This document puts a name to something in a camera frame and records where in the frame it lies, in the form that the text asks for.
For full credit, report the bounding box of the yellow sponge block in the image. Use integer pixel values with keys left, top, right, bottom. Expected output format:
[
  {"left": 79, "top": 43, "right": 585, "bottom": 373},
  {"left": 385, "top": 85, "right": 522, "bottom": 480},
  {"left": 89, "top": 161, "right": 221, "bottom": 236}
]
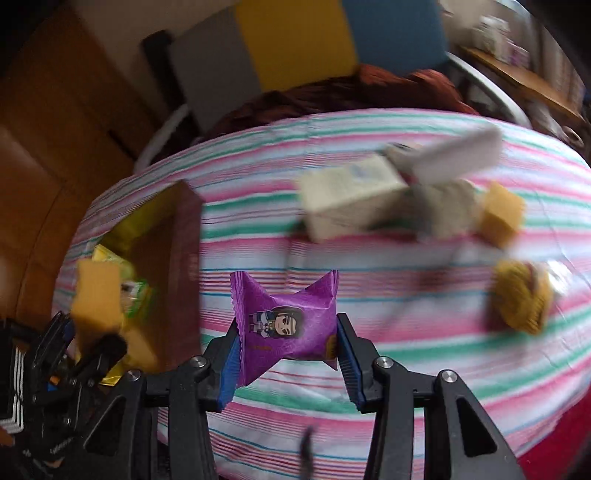
[
  {"left": 70, "top": 259, "right": 158, "bottom": 371},
  {"left": 477, "top": 182, "right": 526, "bottom": 249}
]

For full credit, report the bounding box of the purple snack packet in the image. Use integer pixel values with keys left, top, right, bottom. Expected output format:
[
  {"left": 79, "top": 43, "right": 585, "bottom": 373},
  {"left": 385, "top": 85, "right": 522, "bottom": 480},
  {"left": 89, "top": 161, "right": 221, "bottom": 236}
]
[{"left": 230, "top": 270, "right": 339, "bottom": 387}]

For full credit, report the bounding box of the cream knitted sock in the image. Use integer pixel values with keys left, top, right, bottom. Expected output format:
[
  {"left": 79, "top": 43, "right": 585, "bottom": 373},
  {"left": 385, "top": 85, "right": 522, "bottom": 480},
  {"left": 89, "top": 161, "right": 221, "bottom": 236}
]
[{"left": 370, "top": 179, "right": 479, "bottom": 241}]

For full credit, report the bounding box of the green snack packet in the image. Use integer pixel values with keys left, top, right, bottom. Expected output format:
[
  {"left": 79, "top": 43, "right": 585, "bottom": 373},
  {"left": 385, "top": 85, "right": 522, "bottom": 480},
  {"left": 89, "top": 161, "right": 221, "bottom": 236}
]
[{"left": 92, "top": 244, "right": 153, "bottom": 320}]

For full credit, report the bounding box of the brown gold-lined box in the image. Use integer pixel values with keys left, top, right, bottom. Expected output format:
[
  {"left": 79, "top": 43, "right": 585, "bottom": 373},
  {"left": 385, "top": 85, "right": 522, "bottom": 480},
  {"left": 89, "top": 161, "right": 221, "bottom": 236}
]
[{"left": 99, "top": 181, "right": 204, "bottom": 373}]

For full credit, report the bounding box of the yellow knitted sock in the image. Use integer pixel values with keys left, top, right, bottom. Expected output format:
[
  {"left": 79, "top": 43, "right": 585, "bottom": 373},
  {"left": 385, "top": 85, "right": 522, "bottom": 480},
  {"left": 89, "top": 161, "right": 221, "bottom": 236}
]
[{"left": 490, "top": 259, "right": 554, "bottom": 335}]

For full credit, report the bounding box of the striped bed sheet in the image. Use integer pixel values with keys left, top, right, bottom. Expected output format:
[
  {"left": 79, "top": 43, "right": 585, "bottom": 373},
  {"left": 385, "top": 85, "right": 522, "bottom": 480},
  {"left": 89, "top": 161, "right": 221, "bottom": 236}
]
[{"left": 52, "top": 110, "right": 590, "bottom": 479}]

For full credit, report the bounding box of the wooden wardrobe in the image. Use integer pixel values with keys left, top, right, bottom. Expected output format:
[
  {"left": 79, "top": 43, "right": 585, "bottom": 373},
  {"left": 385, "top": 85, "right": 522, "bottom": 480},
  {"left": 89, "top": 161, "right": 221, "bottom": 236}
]
[{"left": 1, "top": 1, "right": 156, "bottom": 329}]

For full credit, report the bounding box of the white carton box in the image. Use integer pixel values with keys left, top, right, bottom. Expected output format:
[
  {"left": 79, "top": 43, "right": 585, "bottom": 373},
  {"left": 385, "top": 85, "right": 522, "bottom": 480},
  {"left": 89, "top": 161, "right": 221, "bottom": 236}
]
[{"left": 297, "top": 153, "right": 409, "bottom": 243}]

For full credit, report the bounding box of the white long box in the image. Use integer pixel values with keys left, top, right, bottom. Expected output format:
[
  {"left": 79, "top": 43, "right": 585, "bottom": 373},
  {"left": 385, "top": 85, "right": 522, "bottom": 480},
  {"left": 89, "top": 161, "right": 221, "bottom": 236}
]
[{"left": 384, "top": 125, "right": 503, "bottom": 185}]

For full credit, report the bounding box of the grey yellow blue headboard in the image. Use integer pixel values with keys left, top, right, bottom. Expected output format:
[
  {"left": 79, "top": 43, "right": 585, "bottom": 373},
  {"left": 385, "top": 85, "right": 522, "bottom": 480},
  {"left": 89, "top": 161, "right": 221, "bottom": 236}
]
[{"left": 168, "top": 0, "right": 448, "bottom": 130}]

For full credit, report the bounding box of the wooden side table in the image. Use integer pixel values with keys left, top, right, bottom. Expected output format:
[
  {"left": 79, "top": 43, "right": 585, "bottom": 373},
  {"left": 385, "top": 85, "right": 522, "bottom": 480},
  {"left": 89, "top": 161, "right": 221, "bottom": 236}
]
[{"left": 460, "top": 46, "right": 584, "bottom": 125}]

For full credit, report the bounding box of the dark red blanket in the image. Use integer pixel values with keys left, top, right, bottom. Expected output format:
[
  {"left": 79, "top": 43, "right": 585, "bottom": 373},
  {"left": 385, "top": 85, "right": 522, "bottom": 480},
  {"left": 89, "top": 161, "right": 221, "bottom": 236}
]
[{"left": 204, "top": 64, "right": 477, "bottom": 140}]

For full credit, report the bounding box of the pink tissue box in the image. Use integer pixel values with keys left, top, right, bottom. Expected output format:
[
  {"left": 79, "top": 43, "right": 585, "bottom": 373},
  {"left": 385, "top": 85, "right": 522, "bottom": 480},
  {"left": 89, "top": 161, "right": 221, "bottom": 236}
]
[{"left": 508, "top": 42, "right": 531, "bottom": 70}]

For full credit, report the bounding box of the white medicine box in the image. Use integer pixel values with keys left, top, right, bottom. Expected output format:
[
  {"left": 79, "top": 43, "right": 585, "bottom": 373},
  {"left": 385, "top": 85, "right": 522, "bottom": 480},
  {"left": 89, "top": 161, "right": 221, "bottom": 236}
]
[{"left": 472, "top": 16, "right": 510, "bottom": 61}]

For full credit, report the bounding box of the white bed frame rail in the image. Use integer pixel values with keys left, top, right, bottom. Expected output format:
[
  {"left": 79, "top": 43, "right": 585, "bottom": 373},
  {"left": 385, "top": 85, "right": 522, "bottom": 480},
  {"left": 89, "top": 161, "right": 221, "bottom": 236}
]
[{"left": 447, "top": 52, "right": 532, "bottom": 129}]

